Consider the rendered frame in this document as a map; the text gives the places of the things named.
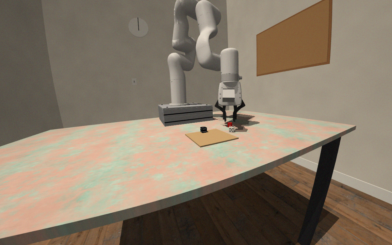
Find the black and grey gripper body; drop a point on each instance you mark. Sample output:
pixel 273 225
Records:
pixel 237 90

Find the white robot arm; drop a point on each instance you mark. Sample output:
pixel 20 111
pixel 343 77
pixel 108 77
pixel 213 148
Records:
pixel 207 16

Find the tan flat mat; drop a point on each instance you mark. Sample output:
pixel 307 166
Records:
pixel 211 137

